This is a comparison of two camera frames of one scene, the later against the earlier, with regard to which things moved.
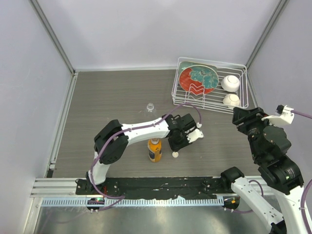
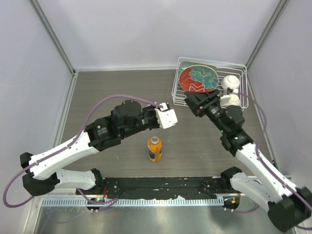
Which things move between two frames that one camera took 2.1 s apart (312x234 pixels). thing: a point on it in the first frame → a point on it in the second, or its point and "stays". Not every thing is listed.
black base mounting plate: (206, 187) stays
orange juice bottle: (154, 146) stays
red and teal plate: (198, 78) stays
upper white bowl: (230, 83) stays
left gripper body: (179, 142) → (148, 118)
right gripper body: (252, 126) → (213, 100)
